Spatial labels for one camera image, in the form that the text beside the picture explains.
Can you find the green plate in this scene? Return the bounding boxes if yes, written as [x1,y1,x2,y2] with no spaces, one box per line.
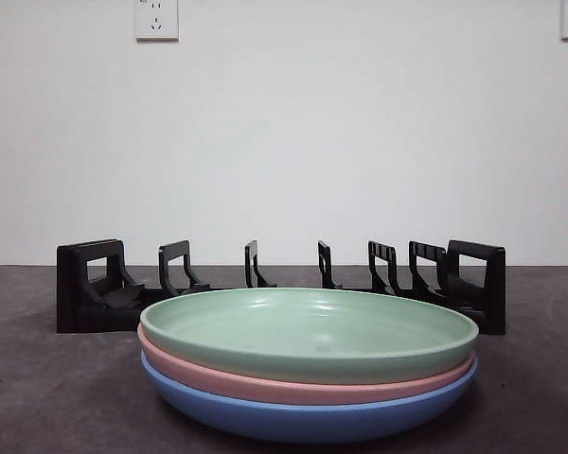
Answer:
[139,287,479,386]

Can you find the pink plate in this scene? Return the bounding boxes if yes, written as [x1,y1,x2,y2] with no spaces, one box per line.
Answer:
[136,323,477,407]

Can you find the blue plate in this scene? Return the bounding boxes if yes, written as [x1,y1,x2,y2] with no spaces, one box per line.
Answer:
[139,352,480,445]

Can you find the black plate rack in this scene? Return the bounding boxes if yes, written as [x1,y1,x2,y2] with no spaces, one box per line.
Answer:
[56,238,507,337]

